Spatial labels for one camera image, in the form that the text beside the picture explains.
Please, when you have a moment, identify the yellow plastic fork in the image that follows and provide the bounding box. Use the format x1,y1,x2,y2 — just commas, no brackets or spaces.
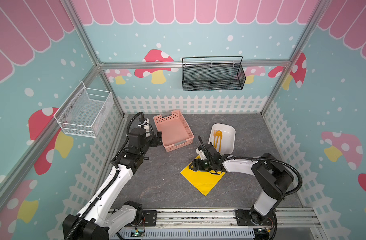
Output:
214,131,218,148

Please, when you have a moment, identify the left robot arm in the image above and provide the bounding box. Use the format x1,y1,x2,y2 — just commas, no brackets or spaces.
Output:
62,112,163,240

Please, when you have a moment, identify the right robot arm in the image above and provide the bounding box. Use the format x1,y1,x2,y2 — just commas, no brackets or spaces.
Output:
189,143,303,226

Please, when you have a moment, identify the yellow paper napkin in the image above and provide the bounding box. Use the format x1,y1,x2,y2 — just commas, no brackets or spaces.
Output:
181,165,225,196

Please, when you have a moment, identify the pink perforated basket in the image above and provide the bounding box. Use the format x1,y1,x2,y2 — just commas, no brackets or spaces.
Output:
153,110,194,152

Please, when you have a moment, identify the white plastic tray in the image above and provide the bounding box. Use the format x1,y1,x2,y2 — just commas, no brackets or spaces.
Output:
209,124,236,155

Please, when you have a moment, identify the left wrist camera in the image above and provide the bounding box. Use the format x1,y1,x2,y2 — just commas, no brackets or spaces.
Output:
138,118,151,133

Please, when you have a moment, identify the white wire wall basket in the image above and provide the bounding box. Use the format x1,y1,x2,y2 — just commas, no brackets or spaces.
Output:
54,82,114,138

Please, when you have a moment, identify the black wire wall basket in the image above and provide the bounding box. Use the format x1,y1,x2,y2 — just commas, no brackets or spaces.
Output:
182,56,247,92

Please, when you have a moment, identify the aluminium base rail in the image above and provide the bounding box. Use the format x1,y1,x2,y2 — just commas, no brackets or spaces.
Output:
97,207,327,240

